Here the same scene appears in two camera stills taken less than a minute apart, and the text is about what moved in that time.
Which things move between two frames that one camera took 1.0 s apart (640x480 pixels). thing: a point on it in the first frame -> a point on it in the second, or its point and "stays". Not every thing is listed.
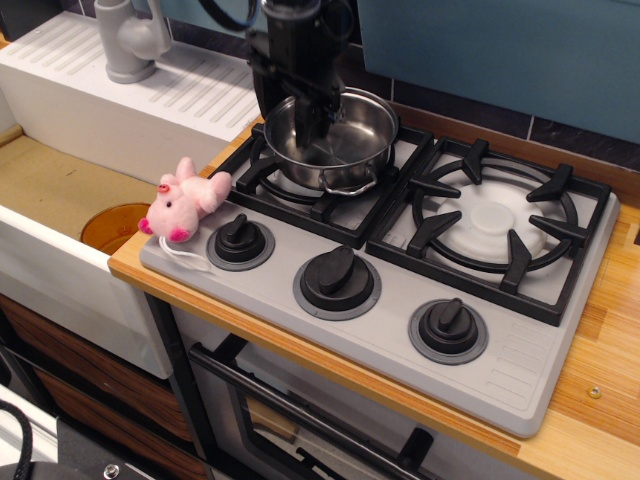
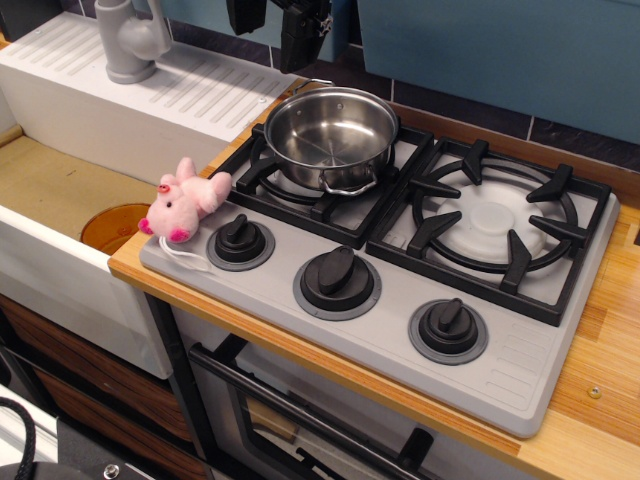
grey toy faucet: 135,34 stays
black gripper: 304,44 -> 298,50
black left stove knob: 240,245 stays
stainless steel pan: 346,159 stays
